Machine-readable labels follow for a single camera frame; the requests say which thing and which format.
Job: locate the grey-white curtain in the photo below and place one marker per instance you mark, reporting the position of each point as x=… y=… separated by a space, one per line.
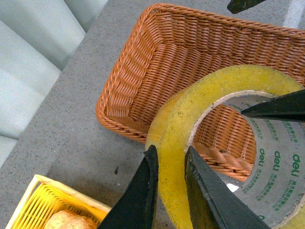
x=37 y=39

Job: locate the yellow woven basket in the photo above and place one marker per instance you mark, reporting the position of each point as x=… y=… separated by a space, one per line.
x=44 y=197

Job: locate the toy bread croissant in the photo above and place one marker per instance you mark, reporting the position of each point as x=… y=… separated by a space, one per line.
x=69 y=220

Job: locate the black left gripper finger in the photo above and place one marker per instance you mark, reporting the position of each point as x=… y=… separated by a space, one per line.
x=136 y=209
x=212 y=205

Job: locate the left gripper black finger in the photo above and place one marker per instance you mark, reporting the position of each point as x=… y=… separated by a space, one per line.
x=237 y=6
x=288 y=107

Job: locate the brown wicker basket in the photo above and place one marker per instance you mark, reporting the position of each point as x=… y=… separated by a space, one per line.
x=171 y=47

